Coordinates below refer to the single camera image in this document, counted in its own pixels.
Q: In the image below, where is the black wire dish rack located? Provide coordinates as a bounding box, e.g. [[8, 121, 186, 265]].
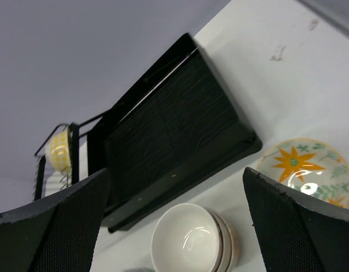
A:
[[33, 113, 104, 201]]

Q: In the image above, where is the beige bowl front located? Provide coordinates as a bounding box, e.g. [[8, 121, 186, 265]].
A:
[[218, 214, 240, 272]]

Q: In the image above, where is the black drain tray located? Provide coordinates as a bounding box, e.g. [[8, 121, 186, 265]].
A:
[[87, 33, 262, 233]]

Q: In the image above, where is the beige bowl back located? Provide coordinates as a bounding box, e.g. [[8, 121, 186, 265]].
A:
[[151, 203, 222, 271]]

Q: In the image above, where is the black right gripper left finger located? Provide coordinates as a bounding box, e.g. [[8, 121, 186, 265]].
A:
[[0, 169, 110, 271]]

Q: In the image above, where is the yellow dotted white bowl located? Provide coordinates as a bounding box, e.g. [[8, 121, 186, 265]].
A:
[[45, 127, 72, 174]]

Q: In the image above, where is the light blue bowl back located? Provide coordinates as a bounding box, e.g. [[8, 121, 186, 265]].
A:
[[123, 267, 153, 272]]

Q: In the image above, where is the floral orange green bowl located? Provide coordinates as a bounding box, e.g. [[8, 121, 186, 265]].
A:
[[256, 138, 349, 208]]

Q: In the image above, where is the aluminium table edge rail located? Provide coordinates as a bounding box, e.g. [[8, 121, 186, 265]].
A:
[[298, 0, 349, 39]]

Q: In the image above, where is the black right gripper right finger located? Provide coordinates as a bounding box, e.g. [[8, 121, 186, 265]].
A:
[[242, 167, 349, 271]]

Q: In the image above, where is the beige bowl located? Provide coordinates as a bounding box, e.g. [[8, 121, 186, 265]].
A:
[[218, 214, 240, 272], [151, 203, 222, 271], [210, 211, 233, 272]]

